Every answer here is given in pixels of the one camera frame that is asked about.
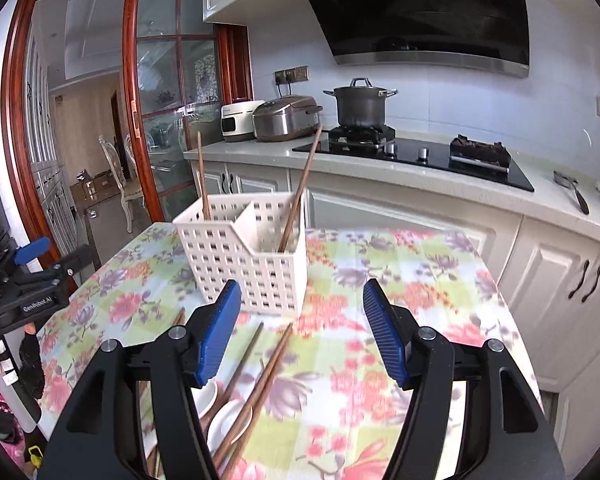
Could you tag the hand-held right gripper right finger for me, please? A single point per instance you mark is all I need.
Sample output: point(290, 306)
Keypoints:
point(382, 335)

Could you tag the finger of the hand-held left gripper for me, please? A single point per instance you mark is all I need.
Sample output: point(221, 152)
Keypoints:
point(32, 251)
point(62, 265)

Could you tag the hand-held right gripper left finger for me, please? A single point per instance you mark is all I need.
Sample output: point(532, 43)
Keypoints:
point(220, 330)

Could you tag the white perforated utensil basket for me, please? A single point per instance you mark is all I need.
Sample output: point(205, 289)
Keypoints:
point(260, 280)

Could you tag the floral tablecloth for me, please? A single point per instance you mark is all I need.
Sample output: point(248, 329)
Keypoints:
point(355, 270)

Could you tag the cardboard box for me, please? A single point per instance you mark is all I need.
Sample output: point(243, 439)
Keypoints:
point(105, 181)
point(84, 190)

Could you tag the white display cabinet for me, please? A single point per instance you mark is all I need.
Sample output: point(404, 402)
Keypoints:
point(47, 170)

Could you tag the white dining chair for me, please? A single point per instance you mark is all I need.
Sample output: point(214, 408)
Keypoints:
point(115, 170)

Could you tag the small yellow object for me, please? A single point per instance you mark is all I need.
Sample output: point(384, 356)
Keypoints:
point(33, 455)

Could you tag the red wooden glass sliding door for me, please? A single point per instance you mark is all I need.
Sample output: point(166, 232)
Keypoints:
point(132, 110)

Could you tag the black glass gas cooktop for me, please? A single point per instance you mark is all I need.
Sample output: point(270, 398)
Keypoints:
point(430, 160)

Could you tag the black burner grate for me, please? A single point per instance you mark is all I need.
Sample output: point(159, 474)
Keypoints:
point(480, 152)
point(362, 135)

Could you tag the white rice cooker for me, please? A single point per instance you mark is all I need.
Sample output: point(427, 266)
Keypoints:
point(237, 122)

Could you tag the silver rice cooker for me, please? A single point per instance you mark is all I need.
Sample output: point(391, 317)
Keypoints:
point(285, 117)

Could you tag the grey lidded stock pot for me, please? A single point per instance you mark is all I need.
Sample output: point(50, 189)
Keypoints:
point(360, 107)

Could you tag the black range hood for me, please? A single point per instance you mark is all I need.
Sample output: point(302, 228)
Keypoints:
point(415, 10)

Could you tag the red wooden door frame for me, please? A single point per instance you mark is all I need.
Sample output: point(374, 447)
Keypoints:
point(17, 135)

